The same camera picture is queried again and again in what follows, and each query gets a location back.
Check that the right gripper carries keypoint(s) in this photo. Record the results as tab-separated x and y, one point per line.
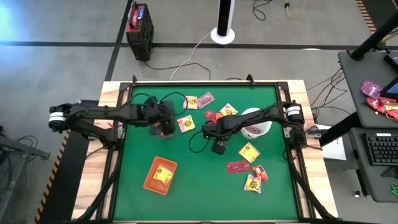
216	130

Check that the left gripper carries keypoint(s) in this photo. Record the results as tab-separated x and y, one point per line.
160	113

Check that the orange Reese's candy pack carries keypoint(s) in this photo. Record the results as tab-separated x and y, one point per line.
219	117
157	124
260	173

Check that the yellow Sour Patch candy pack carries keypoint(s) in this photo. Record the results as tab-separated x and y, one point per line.
249	152
253	183
229	109
186	123
190	102
163	175

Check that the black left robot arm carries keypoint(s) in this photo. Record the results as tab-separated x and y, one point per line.
102	113

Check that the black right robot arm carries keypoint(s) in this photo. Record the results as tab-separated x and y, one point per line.
248	118

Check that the pink candy pack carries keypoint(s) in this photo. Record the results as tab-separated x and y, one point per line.
205	99

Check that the purple candy pack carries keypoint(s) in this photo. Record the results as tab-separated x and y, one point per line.
371	88

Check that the white jack-o-lantern bucket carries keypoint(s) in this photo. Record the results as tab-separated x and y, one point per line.
247	112

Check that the orange plastic basket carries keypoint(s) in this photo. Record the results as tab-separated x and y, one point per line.
150	183

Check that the black red equipment case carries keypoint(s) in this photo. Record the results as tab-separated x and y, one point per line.
140	31

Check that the black platform hazard edge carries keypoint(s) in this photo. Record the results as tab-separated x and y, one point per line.
68	174

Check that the black pole white round base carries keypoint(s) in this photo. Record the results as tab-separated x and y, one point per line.
224	18

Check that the white paper sheet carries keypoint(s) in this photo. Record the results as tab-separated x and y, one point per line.
334	149

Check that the black desk leg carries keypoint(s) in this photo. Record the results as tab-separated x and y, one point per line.
340	128

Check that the grey metal stand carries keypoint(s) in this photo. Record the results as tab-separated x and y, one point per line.
18	149

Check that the grey keyboard desk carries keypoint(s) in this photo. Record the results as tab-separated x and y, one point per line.
363	180

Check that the black keyboard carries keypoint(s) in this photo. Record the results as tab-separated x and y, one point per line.
382	149

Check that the black tablet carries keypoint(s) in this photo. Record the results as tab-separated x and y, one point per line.
392	88

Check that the black diagonal stand pole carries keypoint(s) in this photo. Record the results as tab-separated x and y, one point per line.
376	34

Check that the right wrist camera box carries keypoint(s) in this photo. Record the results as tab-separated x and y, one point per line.
219	147

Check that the black metal rig frame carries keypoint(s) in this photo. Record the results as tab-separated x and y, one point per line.
202	83

